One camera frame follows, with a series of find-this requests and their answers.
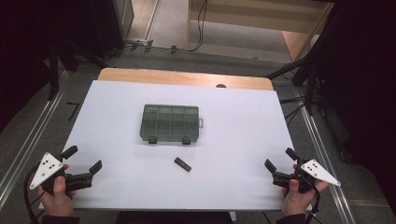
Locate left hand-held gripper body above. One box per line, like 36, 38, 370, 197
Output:
29, 152, 94, 197

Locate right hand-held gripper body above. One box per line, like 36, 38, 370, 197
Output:
272, 158, 342, 194

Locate smoky clear plastic compartment box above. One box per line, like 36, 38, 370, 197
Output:
139, 104, 205, 146

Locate small black bar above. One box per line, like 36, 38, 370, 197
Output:
174, 157, 192, 173

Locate person's left hand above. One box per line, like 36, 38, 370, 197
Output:
36, 163, 78, 217

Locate person's right hand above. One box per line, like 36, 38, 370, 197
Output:
280, 163, 330, 217

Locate white table board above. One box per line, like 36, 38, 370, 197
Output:
39, 79, 313, 212

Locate black metal stand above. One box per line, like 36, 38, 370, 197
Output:
46, 40, 78, 101
292, 55, 321, 116

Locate black curtain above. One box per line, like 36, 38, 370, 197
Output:
311, 0, 396, 216
0, 0, 94, 134

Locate wooden table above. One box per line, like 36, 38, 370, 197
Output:
97, 67, 275, 91

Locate dark cabinet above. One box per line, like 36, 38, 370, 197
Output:
90, 0, 135, 59

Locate light wooden furniture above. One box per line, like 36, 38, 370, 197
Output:
186, 0, 334, 62

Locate metal floor rail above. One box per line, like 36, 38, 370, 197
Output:
292, 87, 358, 224
0, 69, 70, 209

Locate right hand-held gripper cable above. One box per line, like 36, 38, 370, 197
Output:
306, 185, 323, 224

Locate hand-held gripper cable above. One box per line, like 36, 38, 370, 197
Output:
306, 185, 323, 224
23, 164, 43, 224

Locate left hand-held gripper cable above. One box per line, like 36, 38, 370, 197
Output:
23, 164, 43, 224

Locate thin black floor cables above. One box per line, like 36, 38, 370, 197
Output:
279, 95, 307, 127

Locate black cable bundle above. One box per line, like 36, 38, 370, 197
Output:
265, 60, 307, 80

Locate floor cable with black plugs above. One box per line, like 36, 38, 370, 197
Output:
104, 39, 191, 59

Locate hanging black cable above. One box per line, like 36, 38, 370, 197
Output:
186, 0, 209, 53

